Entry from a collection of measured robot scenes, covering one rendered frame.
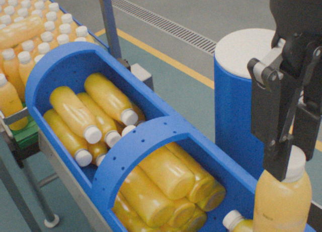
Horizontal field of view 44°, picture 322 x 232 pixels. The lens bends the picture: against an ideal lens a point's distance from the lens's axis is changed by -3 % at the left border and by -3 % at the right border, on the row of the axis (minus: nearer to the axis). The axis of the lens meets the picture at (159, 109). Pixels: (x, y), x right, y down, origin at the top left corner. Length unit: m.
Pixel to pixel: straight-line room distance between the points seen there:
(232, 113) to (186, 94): 1.44
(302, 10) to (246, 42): 1.08
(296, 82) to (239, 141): 1.08
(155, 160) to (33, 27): 0.78
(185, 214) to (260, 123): 0.53
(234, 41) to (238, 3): 2.44
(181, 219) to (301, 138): 0.47
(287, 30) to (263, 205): 0.25
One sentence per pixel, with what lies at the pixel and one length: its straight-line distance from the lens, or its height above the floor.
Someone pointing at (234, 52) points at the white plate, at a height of 1.04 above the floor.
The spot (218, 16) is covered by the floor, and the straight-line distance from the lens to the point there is 3.64.
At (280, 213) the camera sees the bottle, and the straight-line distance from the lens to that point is 0.52.
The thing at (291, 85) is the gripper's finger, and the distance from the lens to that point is 0.39.
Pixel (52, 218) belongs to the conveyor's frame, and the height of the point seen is 0.06.
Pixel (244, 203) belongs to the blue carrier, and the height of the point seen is 1.05.
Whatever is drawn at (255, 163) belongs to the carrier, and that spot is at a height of 0.64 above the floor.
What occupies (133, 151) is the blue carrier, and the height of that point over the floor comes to 1.23.
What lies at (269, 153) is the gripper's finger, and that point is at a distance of 0.44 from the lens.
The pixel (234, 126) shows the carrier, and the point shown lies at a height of 0.81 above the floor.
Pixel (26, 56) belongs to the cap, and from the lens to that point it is 1.39.
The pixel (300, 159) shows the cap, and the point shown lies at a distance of 0.49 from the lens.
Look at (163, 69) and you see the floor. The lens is 3.04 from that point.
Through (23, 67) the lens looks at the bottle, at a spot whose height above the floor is 1.07.
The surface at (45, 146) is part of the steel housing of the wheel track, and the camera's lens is 1.38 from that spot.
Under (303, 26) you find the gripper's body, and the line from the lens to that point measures 0.34.
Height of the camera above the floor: 1.81
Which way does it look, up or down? 42 degrees down
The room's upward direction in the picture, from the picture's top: 8 degrees counter-clockwise
